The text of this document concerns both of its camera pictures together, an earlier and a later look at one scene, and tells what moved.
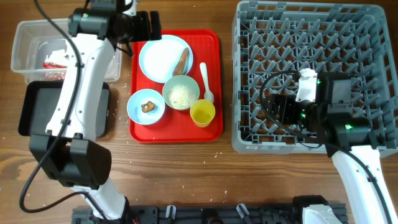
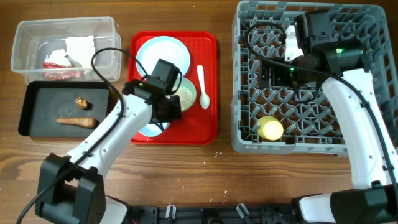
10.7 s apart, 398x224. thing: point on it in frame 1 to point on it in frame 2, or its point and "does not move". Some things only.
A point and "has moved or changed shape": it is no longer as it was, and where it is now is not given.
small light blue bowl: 145,106 has moved or changed shape
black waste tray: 39,100 does not move
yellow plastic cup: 202,112 to 270,127
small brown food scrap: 150,106 has moved or changed shape
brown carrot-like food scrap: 178,68 has moved or changed shape
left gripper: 142,32 to 175,110
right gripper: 288,101 to 277,79
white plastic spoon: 208,94 to 204,99
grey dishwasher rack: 271,37 does not move
